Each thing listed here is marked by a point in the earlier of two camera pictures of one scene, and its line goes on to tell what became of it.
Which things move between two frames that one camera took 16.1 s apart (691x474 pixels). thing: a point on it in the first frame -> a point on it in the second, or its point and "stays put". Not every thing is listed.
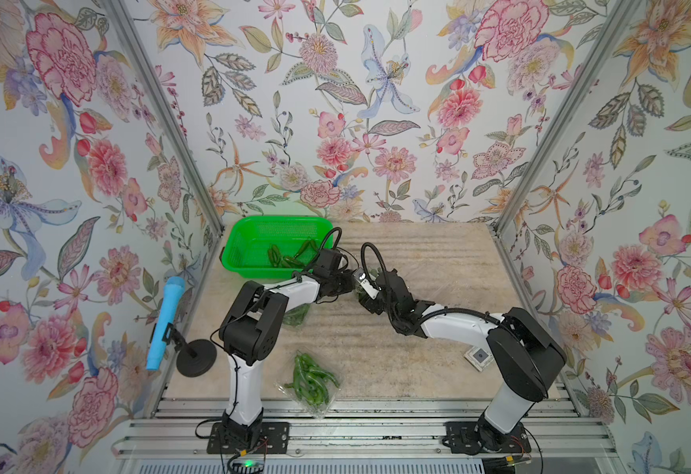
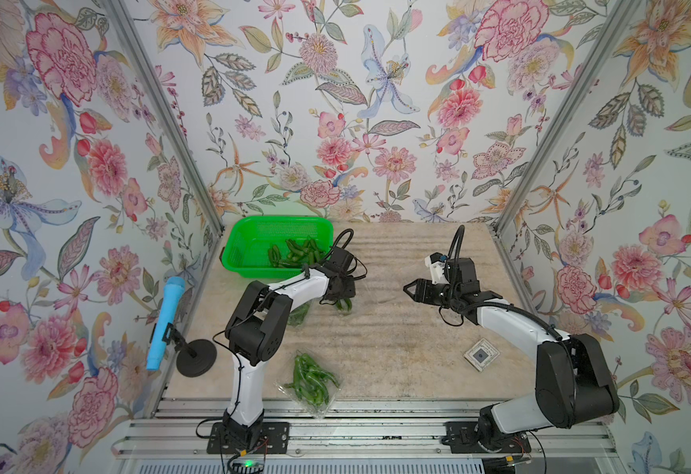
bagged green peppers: x=294 y=317 stays put
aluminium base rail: x=430 y=429 stays put
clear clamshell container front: x=309 y=383 stays put
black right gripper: x=372 y=305 -> x=423 y=287
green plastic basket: x=274 y=246 stays put
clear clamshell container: x=361 y=293 -> x=344 y=306
